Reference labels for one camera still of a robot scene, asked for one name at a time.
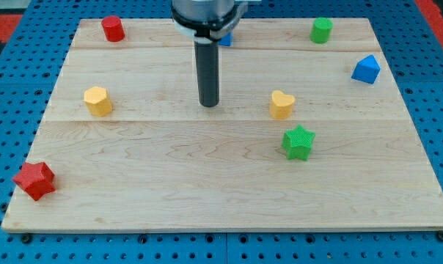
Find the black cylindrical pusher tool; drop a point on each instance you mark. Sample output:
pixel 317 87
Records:
pixel 207 69

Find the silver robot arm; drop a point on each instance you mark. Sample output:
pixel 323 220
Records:
pixel 206 22

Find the wooden board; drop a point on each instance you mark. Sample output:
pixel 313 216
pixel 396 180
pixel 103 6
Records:
pixel 160 162

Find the yellow heart block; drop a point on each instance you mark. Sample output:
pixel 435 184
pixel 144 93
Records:
pixel 281 105

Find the red cylinder block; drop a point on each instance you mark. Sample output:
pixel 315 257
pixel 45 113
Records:
pixel 112 28

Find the red star block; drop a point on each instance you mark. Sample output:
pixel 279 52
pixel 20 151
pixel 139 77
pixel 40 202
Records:
pixel 35 179

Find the blue triangle block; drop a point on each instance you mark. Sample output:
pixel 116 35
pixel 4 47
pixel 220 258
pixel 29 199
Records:
pixel 367 70

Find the green cylinder block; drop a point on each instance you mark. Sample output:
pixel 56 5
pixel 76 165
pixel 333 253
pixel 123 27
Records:
pixel 321 30

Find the green star block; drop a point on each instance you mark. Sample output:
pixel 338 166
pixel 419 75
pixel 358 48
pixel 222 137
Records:
pixel 297 143

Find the blue cube block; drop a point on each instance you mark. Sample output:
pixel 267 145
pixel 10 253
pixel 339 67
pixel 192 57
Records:
pixel 227 40

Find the yellow hexagon block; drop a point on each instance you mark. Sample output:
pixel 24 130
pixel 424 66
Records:
pixel 98 101

